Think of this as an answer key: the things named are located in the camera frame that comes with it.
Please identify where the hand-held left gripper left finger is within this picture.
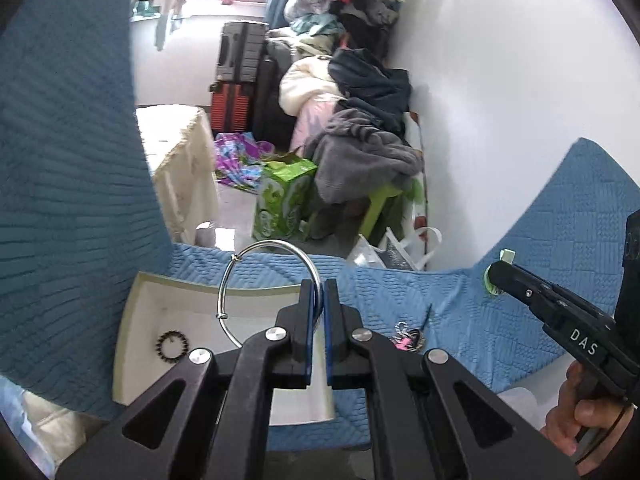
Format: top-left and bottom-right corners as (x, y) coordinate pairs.
(55, 280), (323, 480)

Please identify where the grey fleece garment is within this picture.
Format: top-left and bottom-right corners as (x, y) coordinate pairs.
(305, 109), (424, 204)

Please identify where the green plastic stool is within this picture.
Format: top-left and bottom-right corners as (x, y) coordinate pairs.
(356, 185), (407, 237)

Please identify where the grey suitcase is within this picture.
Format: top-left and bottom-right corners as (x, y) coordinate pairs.
(216, 20), (269, 84)

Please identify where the dark navy jacket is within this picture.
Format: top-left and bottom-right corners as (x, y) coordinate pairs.
(327, 47), (414, 133)

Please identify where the white tote bag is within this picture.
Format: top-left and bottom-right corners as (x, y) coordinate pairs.
(384, 225), (444, 272)

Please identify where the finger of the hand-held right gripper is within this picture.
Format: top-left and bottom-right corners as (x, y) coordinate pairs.
(487, 261), (563, 328)

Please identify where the blue curtain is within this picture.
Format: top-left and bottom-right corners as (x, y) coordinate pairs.
(264, 0), (292, 32)

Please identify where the red suitcase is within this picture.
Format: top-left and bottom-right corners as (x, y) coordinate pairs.
(209, 81), (262, 134)

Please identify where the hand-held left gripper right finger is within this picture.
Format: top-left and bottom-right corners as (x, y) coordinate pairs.
(324, 279), (581, 480)

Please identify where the pile of mixed clothes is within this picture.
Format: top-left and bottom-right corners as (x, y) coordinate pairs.
(282, 0), (407, 58)

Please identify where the pale floral quilt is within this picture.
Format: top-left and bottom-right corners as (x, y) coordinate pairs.
(0, 375), (108, 480)

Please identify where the white plastic bag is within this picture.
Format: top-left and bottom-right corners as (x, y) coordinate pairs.
(346, 232), (389, 269)

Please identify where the silver bangle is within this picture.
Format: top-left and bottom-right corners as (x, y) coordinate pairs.
(216, 239), (321, 348)

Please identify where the person's right hand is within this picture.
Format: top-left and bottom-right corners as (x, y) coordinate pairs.
(541, 362), (623, 456)

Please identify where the green cardboard carton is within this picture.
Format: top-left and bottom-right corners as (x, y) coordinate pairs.
(251, 155), (319, 242)

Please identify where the colorful patterned cloth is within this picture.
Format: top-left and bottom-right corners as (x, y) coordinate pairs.
(214, 131), (277, 194)

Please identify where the green hair clip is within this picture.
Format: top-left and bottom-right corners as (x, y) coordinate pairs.
(482, 249), (516, 296)

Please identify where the table with cream tablecloth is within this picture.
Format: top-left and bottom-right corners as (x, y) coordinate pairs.
(135, 105), (221, 247)

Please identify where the floral rolled mat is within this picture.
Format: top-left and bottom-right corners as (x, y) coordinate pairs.
(404, 110), (432, 261)

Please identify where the black bead bracelet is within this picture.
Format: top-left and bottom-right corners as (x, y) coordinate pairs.
(156, 331), (190, 362)

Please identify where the white puffy jacket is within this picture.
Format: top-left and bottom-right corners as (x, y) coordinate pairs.
(278, 56), (347, 117)

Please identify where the black suitcase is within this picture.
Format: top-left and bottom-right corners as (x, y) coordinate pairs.
(251, 40), (301, 147)

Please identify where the pink blanket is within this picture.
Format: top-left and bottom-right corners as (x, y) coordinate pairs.
(289, 100), (347, 152)

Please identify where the pale green box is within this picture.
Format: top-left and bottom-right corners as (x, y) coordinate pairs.
(112, 271), (337, 428)

